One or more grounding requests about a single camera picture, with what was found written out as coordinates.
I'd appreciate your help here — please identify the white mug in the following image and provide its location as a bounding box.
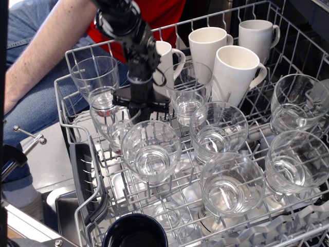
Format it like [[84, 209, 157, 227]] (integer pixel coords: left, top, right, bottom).
[[153, 41, 186, 96], [211, 45, 267, 107], [238, 20, 281, 64], [188, 27, 233, 84]]

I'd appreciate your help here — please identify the wide clear glass front right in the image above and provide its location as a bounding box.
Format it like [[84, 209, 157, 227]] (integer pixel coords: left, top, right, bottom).
[[265, 130, 328, 195]]

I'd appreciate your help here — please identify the dark blue mug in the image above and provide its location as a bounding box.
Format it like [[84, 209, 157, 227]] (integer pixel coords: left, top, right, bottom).
[[102, 214, 169, 246]]

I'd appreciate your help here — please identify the white mug far right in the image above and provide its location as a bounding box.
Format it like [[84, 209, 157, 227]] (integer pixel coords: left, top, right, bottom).
[[238, 20, 281, 64]]

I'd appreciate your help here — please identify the tall clear glass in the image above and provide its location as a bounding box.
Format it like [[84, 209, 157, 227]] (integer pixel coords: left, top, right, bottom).
[[70, 56, 119, 104], [90, 105, 134, 155], [162, 60, 212, 126]]

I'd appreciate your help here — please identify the person's bare forearm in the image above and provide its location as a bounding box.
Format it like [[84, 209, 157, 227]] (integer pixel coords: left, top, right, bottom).
[[4, 1, 97, 114]]

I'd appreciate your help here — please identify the wide clear glass back right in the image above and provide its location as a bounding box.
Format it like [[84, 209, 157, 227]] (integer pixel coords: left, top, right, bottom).
[[270, 74, 328, 135]]

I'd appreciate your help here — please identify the white mug left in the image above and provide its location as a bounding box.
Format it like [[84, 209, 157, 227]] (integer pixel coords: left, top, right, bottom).
[[153, 41, 186, 96]]

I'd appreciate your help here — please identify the white mug middle back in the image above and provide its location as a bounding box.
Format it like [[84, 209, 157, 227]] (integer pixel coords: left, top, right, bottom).
[[188, 27, 233, 84]]

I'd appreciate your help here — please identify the small clear glass lower rack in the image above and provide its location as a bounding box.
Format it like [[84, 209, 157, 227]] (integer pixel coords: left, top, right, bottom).
[[153, 202, 181, 230]]

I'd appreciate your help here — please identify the white sock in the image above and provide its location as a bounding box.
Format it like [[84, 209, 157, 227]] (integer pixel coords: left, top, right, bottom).
[[3, 184, 44, 221]]

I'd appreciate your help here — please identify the wide clear glass front centre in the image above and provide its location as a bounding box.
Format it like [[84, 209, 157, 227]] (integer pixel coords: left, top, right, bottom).
[[200, 152, 265, 218]]

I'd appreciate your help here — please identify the red shirt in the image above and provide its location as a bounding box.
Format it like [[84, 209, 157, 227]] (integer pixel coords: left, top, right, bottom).
[[86, 0, 186, 63]]

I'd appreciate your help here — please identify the blue jeans leg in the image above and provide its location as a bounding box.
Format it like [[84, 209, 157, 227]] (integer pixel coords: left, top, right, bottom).
[[3, 0, 129, 191]]

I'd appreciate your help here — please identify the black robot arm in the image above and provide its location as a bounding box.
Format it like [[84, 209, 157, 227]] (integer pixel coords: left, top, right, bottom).
[[94, 1, 170, 123]]

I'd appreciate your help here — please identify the wide clear glass front left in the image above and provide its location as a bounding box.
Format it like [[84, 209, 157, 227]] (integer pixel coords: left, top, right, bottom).
[[121, 120, 182, 185]]

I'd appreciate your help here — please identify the metal clamp stand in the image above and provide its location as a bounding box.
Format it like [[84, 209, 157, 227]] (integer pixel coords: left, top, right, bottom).
[[1, 125, 47, 182]]

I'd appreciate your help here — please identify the dark grey rack handle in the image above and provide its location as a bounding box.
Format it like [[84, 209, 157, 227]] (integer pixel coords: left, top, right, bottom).
[[69, 143, 108, 226]]

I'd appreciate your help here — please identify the white mug front right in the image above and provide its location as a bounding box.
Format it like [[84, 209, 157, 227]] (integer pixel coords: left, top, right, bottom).
[[211, 45, 267, 107]]

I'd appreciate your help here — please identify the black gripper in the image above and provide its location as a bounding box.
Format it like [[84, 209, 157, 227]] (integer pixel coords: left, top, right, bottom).
[[113, 76, 170, 124]]

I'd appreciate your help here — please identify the grey wire dishwasher rack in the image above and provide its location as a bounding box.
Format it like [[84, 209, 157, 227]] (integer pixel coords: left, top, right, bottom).
[[54, 1, 328, 246]]

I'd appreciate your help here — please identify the wide clear glass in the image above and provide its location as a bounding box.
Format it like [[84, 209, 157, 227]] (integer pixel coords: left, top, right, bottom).
[[270, 74, 328, 135], [200, 152, 265, 218], [265, 130, 328, 195], [121, 120, 182, 185], [190, 101, 249, 164]]

